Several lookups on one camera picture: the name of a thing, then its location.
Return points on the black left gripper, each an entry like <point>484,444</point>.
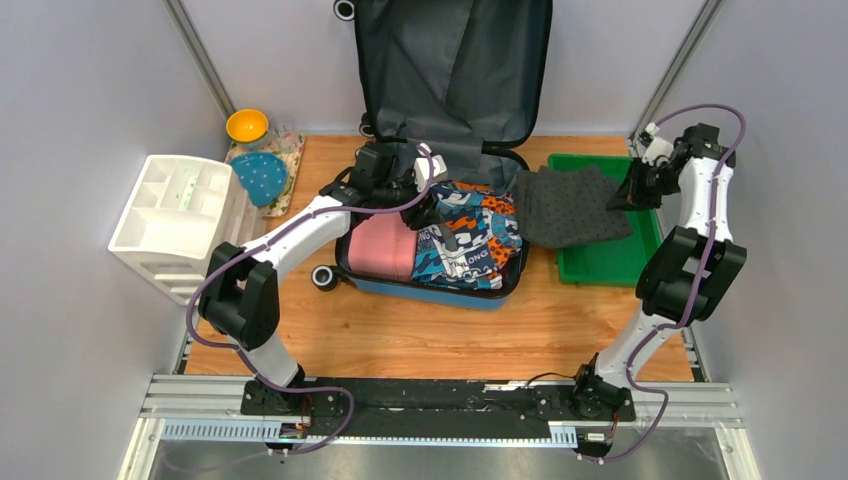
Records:
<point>429,216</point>

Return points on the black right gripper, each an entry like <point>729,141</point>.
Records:
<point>631,197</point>

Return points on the colourful patterned shorts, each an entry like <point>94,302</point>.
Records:
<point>470,246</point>

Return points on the dark grey dotted cloth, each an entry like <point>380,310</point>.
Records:
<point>560,209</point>

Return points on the blue fish-print suitcase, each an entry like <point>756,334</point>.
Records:
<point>464,77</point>

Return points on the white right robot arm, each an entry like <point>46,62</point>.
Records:
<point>688,274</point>

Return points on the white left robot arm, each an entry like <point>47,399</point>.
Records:
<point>237,306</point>

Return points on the pink leather toiletry bag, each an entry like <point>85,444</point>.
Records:
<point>383,246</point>

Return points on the green plastic tray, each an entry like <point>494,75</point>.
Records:
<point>616,263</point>

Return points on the teal polka-dot plate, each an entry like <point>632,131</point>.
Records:
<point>263,176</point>

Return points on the clear drinking glass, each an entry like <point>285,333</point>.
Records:
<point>283,126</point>

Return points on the yellow bowl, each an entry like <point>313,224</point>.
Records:
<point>247,126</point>

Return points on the white plastic drawer organizer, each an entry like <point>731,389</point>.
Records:
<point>180,209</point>

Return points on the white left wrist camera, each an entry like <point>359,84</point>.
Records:
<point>429,168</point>

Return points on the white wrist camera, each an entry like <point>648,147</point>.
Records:
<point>655,150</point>
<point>429,168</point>

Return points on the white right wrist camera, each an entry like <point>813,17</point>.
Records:
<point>655,150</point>

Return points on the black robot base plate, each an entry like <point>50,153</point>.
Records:
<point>436,409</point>

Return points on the aluminium frame rail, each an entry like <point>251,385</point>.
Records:
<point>190,427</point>

